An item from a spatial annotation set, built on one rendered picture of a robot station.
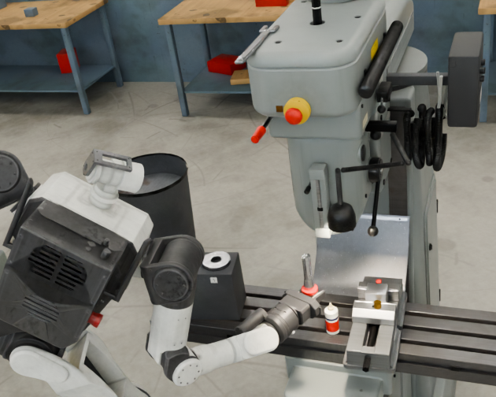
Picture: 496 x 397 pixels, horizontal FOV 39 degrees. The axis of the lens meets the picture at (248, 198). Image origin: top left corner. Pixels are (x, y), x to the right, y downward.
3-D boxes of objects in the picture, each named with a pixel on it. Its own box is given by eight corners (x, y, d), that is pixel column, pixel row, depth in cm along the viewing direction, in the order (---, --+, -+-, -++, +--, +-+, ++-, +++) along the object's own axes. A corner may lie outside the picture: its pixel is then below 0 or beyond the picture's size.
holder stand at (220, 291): (239, 320, 223) (231, 271, 213) (175, 319, 228) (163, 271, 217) (246, 296, 233) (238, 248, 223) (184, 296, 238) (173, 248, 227)
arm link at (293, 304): (320, 296, 191) (293, 320, 183) (323, 323, 195) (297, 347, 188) (284, 281, 198) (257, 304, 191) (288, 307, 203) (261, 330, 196)
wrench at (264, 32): (247, 64, 150) (246, 61, 150) (230, 64, 151) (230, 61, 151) (279, 27, 169) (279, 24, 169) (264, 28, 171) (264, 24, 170)
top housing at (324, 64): (355, 121, 155) (351, 53, 147) (246, 120, 164) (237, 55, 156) (390, 48, 192) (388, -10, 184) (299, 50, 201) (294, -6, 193)
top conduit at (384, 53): (373, 99, 154) (372, 84, 152) (354, 99, 155) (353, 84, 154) (403, 32, 189) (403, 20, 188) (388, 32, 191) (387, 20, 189)
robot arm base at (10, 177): (5, 223, 143) (46, 183, 146) (-43, 179, 140) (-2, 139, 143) (5, 220, 157) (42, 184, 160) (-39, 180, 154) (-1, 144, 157)
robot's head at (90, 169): (118, 194, 152) (133, 175, 147) (80, 187, 147) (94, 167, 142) (116, 171, 155) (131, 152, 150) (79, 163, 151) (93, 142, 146)
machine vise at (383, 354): (394, 374, 194) (394, 345, 189) (342, 368, 199) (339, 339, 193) (407, 294, 222) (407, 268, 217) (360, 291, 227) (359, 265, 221)
